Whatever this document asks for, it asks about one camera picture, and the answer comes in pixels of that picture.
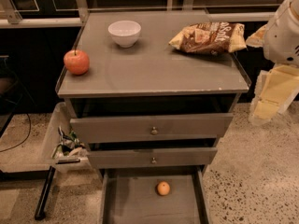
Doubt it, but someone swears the black cable on floor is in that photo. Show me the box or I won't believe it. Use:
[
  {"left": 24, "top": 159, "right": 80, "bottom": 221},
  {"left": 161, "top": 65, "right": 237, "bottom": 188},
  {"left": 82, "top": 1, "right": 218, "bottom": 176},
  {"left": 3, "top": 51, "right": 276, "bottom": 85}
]
[{"left": 0, "top": 112, "right": 33, "bottom": 153}]

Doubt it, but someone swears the grey bottom drawer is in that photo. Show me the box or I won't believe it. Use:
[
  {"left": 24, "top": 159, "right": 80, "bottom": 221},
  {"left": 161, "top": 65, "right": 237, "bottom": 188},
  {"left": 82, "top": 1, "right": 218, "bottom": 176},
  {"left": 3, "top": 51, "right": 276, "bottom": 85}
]
[{"left": 99, "top": 166, "right": 212, "bottom": 224}]

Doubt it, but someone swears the brown chip bag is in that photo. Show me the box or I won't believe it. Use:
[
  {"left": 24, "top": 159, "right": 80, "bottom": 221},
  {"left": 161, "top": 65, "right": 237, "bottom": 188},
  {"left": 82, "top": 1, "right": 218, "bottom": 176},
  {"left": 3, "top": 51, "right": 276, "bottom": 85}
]
[{"left": 169, "top": 21, "right": 247, "bottom": 56}]

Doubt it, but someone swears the small orange fruit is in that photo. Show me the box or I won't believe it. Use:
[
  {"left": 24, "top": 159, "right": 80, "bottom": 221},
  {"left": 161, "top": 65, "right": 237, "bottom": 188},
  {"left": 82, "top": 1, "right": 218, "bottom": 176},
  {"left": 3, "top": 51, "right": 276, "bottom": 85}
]
[{"left": 156, "top": 181, "right": 170, "bottom": 196}]

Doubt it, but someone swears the white ceramic bowl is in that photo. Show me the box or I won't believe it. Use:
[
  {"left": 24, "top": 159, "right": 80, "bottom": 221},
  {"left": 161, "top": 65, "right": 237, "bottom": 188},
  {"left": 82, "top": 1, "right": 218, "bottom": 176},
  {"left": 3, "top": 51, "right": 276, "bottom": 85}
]
[{"left": 108, "top": 21, "right": 141, "bottom": 48}]

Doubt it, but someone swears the clear plastic trash bin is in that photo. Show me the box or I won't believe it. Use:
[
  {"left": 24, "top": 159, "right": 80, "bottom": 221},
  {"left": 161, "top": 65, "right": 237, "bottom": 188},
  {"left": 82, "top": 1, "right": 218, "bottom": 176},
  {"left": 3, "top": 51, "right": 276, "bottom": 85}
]
[{"left": 41, "top": 102, "right": 91, "bottom": 173}]

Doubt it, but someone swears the grey drawer cabinet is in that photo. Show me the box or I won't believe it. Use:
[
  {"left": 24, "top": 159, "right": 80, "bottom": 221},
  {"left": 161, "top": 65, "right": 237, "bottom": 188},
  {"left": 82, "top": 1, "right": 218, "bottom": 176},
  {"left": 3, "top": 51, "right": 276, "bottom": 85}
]
[{"left": 55, "top": 10, "right": 252, "bottom": 179}]

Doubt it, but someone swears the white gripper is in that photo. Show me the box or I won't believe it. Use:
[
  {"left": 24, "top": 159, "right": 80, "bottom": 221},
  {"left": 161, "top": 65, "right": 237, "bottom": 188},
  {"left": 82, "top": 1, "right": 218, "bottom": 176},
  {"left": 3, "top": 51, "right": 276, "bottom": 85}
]
[{"left": 246, "top": 0, "right": 299, "bottom": 125}]

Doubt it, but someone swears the white metal railing frame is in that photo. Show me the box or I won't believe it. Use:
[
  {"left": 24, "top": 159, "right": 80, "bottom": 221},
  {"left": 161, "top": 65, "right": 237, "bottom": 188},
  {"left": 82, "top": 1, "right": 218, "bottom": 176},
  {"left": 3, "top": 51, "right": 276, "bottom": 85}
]
[{"left": 0, "top": 0, "right": 285, "bottom": 27}]

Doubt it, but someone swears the red apple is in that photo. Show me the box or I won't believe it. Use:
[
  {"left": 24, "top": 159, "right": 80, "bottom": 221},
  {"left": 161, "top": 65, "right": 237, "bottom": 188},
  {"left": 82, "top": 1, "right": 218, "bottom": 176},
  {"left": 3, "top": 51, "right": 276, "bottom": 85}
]
[{"left": 64, "top": 49, "right": 90, "bottom": 76}]

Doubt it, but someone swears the grey top drawer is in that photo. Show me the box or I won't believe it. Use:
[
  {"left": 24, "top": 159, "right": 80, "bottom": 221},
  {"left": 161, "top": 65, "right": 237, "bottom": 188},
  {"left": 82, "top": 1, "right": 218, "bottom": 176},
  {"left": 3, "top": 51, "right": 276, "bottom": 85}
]
[{"left": 70, "top": 113, "right": 233, "bottom": 144}]

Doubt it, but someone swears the grey middle drawer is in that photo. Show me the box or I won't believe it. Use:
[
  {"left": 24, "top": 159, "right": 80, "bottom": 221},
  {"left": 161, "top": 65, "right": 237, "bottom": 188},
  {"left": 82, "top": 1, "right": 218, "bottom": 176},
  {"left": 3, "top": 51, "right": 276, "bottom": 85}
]
[{"left": 88, "top": 147, "right": 217, "bottom": 169}]

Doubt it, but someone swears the black metal floor bar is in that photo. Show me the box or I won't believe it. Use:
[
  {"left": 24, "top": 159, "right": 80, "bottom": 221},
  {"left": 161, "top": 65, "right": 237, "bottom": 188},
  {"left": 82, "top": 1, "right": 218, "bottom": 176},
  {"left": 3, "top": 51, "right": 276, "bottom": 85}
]
[{"left": 35, "top": 166, "right": 56, "bottom": 220}]

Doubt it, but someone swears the grey drawer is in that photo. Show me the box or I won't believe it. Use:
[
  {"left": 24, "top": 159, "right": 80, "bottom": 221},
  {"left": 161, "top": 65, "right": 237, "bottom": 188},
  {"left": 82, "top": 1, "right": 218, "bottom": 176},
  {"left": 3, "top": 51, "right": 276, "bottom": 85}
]
[
  {"left": 99, "top": 166, "right": 212, "bottom": 224},
  {"left": 70, "top": 113, "right": 233, "bottom": 144},
  {"left": 88, "top": 147, "right": 217, "bottom": 169}
]

